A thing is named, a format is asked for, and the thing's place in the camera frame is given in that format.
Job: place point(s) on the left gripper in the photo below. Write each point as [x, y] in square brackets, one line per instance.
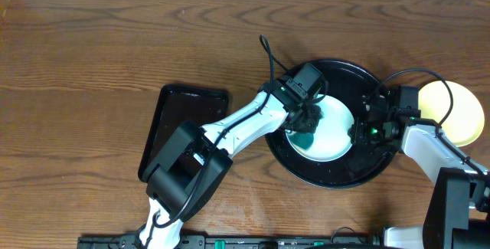
[307, 119]

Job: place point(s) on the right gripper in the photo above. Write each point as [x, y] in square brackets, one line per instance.
[357, 135]

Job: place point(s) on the green yellow sponge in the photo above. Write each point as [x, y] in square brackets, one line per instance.
[303, 141]

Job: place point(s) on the light blue plate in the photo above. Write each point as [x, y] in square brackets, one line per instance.
[331, 140]

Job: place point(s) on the yellow plate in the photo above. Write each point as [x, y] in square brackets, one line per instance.
[467, 119]

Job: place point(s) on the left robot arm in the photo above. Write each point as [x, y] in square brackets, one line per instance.
[185, 172]

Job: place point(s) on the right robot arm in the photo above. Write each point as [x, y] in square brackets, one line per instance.
[459, 183]

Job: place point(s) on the black round tray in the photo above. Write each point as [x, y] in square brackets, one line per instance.
[348, 83]

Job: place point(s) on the black rectangular tray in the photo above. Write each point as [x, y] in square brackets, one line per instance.
[178, 103]

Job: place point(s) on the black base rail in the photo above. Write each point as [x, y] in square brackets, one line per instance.
[202, 242]

